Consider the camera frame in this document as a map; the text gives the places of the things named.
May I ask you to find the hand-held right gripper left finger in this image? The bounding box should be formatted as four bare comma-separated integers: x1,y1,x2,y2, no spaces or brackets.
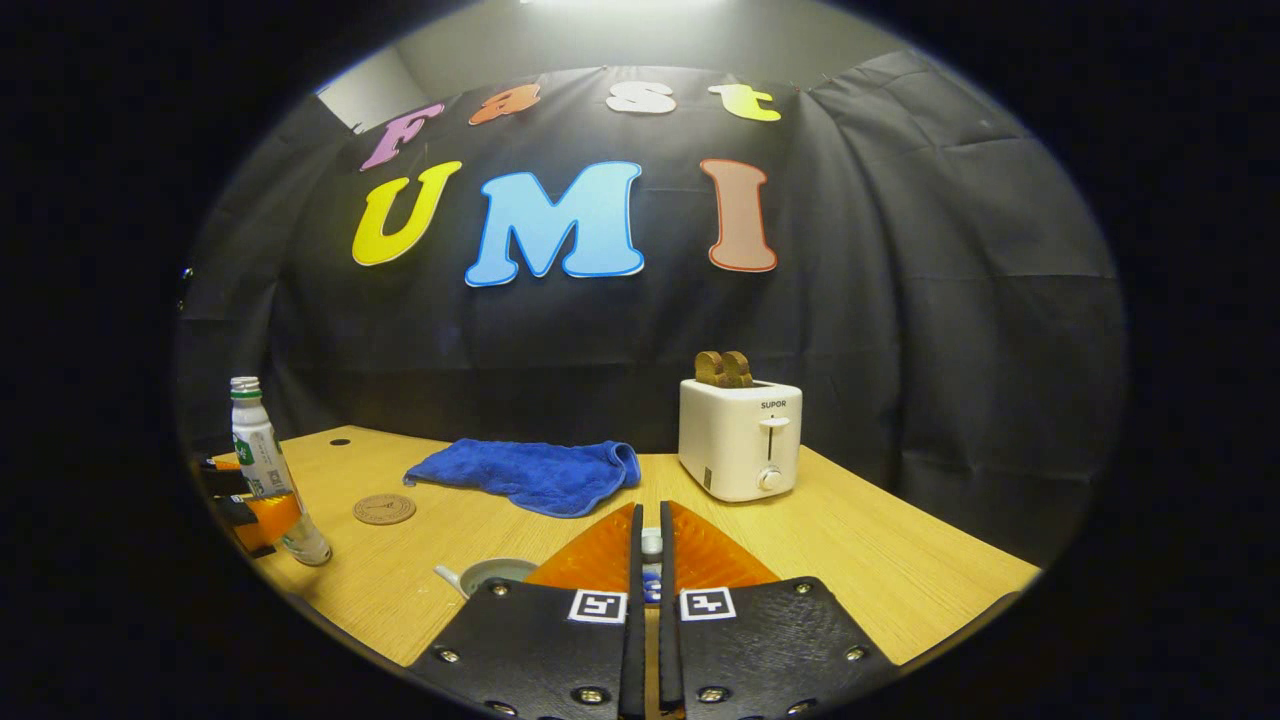
405,503,647,720

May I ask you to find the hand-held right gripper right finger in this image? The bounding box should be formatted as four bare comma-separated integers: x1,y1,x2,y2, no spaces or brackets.
658,500,901,720

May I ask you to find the white plastic water bottle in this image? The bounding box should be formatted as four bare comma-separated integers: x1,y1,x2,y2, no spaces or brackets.
230,377,333,567

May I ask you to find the round cork coaster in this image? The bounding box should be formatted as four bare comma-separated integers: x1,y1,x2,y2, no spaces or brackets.
352,493,417,526

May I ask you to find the white blue-patterned teacup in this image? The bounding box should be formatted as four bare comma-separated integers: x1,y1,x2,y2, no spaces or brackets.
433,557,541,601

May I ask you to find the blue towel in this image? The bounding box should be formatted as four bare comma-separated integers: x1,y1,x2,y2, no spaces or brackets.
403,438,642,519

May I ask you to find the white toaster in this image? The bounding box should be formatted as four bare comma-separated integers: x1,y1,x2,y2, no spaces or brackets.
678,378,804,503

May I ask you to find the black backdrop cloth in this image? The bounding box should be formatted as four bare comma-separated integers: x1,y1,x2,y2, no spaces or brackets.
175,65,1126,561

